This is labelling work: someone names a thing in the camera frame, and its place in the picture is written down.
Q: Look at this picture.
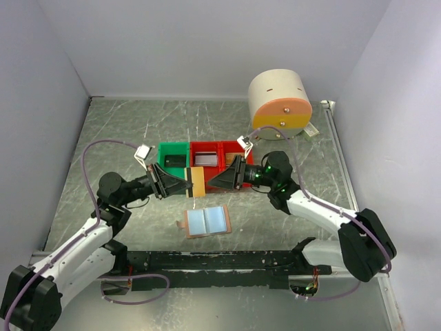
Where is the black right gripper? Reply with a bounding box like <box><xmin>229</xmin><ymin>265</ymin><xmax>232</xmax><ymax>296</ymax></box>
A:
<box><xmin>206</xmin><ymin>154</ymin><xmax>276</xmax><ymax>191</ymax></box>

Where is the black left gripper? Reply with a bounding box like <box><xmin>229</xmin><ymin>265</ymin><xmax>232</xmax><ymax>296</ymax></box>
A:
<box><xmin>118</xmin><ymin>162</ymin><xmax>192</xmax><ymax>205</ymax></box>

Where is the white diamond print card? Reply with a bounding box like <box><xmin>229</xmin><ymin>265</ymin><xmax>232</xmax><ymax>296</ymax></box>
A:
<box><xmin>194</xmin><ymin>152</ymin><xmax>218</xmax><ymax>167</ymax></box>

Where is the green plastic bin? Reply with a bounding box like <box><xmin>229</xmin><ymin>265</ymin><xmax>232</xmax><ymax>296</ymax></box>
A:
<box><xmin>158</xmin><ymin>142</ymin><xmax>189</xmax><ymax>179</ymax></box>

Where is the brown leather card holder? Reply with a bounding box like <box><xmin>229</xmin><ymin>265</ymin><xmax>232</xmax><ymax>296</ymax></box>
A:
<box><xmin>176</xmin><ymin>205</ymin><xmax>232</xmax><ymax>239</ymax></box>

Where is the red plastic bin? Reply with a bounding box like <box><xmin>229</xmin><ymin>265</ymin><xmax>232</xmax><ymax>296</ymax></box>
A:
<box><xmin>189</xmin><ymin>141</ymin><xmax>225</xmax><ymax>192</ymax></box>
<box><xmin>220</xmin><ymin>141</ymin><xmax>254</xmax><ymax>188</ymax></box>

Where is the white round drawer cabinet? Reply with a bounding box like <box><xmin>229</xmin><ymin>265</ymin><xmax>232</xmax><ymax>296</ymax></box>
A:
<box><xmin>248</xmin><ymin>69</ymin><xmax>312</xmax><ymax>141</ymax></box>

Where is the orange striped card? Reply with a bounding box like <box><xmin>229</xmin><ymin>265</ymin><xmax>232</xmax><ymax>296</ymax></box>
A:
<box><xmin>185</xmin><ymin>167</ymin><xmax>206</xmax><ymax>198</ymax></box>

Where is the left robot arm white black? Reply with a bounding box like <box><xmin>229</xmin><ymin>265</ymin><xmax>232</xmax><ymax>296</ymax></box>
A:
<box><xmin>1</xmin><ymin>163</ymin><xmax>192</xmax><ymax>330</ymax></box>

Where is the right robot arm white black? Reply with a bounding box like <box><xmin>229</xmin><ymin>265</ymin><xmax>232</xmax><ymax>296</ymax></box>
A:
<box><xmin>208</xmin><ymin>151</ymin><xmax>397</xmax><ymax>282</ymax></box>

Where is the gold card in bin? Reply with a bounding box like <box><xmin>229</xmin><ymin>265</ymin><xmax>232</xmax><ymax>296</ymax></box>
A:
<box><xmin>225</xmin><ymin>152</ymin><xmax>238</xmax><ymax>166</ymax></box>

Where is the black card in green bin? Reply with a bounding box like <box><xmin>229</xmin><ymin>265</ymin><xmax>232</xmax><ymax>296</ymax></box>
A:
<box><xmin>164</xmin><ymin>154</ymin><xmax>187</xmax><ymax>168</ymax></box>

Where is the small white green box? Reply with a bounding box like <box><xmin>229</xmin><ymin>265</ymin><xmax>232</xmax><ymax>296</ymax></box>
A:
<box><xmin>302</xmin><ymin>123</ymin><xmax>320</xmax><ymax>139</ymax></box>

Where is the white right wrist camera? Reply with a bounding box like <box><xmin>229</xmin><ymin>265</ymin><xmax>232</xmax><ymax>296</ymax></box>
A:
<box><xmin>236</xmin><ymin>136</ymin><xmax>254</xmax><ymax>159</ymax></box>

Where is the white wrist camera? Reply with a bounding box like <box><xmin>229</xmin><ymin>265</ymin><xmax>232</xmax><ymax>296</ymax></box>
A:
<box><xmin>236</xmin><ymin>136</ymin><xmax>254</xmax><ymax>159</ymax></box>
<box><xmin>134</xmin><ymin>144</ymin><xmax>153</xmax><ymax>171</ymax></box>

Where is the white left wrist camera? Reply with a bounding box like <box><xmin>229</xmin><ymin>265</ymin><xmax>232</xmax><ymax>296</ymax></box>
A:
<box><xmin>134</xmin><ymin>144</ymin><xmax>153</xmax><ymax>171</ymax></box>

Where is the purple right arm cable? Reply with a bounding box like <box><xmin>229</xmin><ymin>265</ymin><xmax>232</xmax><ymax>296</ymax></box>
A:
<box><xmin>249</xmin><ymin>126</ymin><xmax>393</xmax><ymax>301</ymax></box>

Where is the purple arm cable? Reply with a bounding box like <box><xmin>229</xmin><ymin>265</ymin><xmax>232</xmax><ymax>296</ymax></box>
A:
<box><xmin>0</xmin><ymin>138</ymin><xmax>170</xmax><ymax>331</ymax></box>
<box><xmin>249</xmin><ymin>126</ymin><xmax>393</xmax><ymax>301</ymax></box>

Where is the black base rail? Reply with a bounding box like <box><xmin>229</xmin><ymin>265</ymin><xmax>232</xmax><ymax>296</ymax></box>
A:
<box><xmin>110</xmin><ymin>249</ymin><xmax>331</xmax><ymax>290</ymax></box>

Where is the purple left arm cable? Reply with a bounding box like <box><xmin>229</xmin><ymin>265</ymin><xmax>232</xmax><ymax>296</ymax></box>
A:
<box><xmin>0</xmin><ymin>138</ymin><xmax>170</xmax><ymax>331</ymax></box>

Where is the white corner bracket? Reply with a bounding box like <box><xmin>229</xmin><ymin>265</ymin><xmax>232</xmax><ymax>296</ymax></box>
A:
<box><xmin>320</xmin><ymin>100</ymin><xmax>336</xmax><ymax>111</ymax></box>

